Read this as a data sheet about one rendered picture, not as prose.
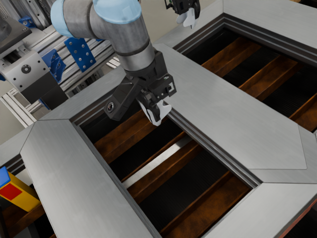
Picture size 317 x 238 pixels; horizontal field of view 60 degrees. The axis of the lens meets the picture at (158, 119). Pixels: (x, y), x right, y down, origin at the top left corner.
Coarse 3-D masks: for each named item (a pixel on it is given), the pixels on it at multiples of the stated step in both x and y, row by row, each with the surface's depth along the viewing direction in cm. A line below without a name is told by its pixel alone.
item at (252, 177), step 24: (216, 24) 106; (240, 24) 102; (192, 48) 105; (288, 48) 90; (312, 48) 84; (72, 120) 91; (216, 144) 71; (312, 144) 64; (0, 168) 84; (24, 168) 88; (240, 168) 67; (312, 168) 61; (144, 216) 67
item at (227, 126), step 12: (228, 108) 77; (240, 108) 76; (252, 108) 75; (264, 108) 74; (216, 120) 75; (228, 120) 74; (240, 120) 73; (252, 120) 72; (204, 132) 74; (216, 132) 73; (228, 132) 72; (240, 132) 71
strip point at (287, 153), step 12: (288, 132) 68; (276, 144) 66; (288, 144) 66; (300, 144) 65; (264, 156) 65; (276, 156) 64; (288, 156) 64; (300, 156) 63; (252, 168) 64; (264, 168) 63; (276, 168) 63; (288, 168) 62; (300, 168) 61
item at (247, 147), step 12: (264, 120) 71; (276, 120) 70; (288, 120) 70; (252, 132) 70; (264, 132) 69; (276, 132) 68; (228, 144) 70; (240, 144) 69; (252, 144) 68; (264, 144) 67; (240, 156) 67; (252, 156) 66
